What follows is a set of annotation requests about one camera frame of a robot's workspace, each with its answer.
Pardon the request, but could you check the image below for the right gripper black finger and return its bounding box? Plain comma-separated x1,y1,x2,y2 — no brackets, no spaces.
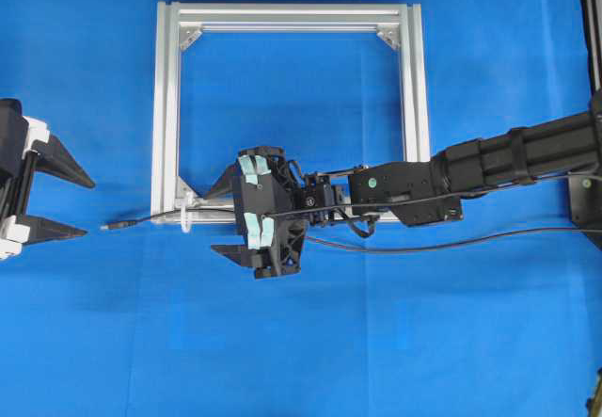
211,245,249,267
203,164,234,200

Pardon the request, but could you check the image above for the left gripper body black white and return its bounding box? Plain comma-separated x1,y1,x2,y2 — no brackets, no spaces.
1,98,50,260

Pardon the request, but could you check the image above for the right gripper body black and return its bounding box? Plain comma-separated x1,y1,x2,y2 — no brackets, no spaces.
251,155,344,280

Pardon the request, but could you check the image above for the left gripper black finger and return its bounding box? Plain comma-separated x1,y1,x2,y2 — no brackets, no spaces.
21,215,87,246
36,135,96,188

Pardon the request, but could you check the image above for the black wire with plug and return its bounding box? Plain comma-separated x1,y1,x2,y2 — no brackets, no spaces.
100,170,594,233

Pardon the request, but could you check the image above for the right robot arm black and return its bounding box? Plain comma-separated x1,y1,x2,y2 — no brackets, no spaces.
208,108,601,279

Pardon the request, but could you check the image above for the black stand at right edge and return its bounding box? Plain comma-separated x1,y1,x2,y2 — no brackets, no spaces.
568,0,601,249

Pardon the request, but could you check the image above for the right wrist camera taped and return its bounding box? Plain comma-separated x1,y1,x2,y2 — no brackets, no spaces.
231,146,292,276

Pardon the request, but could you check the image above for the white string loop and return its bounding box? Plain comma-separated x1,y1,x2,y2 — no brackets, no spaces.
177,192,195,234

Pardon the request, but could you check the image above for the aluminium extrusion frame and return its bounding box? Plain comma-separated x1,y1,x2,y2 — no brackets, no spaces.
150,1,431,232

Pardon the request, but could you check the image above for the right camera black cable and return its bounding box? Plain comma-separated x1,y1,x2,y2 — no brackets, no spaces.
305,227,602,253

